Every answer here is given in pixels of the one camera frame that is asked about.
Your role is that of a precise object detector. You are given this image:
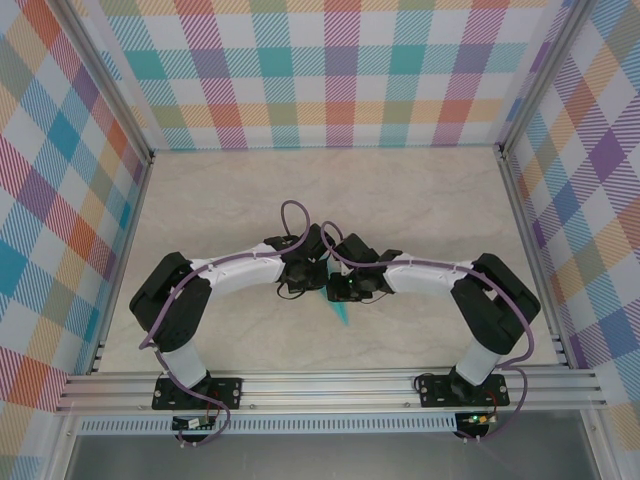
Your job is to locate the teal cloth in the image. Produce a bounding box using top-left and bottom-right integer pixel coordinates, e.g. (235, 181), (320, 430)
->
(319, 292), (352, 326)

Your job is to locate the perforated metal cable tray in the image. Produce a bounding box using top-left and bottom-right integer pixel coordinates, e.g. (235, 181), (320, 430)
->
(78, 417), (459, 435)

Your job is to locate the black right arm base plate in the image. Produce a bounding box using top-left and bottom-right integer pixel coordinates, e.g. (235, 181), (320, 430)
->
(417, 374), (510, 409)

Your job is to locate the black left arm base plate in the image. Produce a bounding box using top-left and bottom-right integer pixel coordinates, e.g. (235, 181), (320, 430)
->
(152, 377), (244, 411)

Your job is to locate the small left circuit board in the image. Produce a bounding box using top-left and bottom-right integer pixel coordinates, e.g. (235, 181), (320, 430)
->
(171, 417), (217, 432)

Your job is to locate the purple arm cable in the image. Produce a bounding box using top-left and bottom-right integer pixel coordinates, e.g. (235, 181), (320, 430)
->
(321, 219), (534, 444)
(138, 200), (314, 449)

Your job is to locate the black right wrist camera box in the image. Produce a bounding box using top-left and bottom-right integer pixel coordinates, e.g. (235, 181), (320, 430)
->
(335, 233), (380, 271)

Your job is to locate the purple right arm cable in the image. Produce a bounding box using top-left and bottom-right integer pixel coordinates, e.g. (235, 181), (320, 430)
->
(321, 219), (534, 444)

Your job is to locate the aluminium side rail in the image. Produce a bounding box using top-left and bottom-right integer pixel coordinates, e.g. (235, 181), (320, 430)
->
(87, 152), (156, 376)
(497, 144), (571, 371)

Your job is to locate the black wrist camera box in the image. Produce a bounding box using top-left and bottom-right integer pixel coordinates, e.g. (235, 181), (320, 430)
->
(335, 233), (380, 271)
(302, 223), (336, 261)

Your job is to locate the aluminium mounting rail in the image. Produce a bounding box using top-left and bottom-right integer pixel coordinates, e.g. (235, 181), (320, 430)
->
(55, 367), (609, 414)

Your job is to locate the grey metal sheet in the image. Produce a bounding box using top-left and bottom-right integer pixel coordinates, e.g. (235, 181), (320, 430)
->
(64, 433), (601, 480)

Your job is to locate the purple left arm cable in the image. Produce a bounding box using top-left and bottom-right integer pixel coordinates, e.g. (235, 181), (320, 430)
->
(138, 200), (314, 449)

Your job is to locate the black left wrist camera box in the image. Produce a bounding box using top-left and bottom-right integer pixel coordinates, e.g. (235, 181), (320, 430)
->
(302, 223), (336, 261)

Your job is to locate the aluminium frame post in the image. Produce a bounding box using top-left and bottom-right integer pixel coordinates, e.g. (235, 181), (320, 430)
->
(52, 0), (156, 166)
(494, 0), (589, 161)

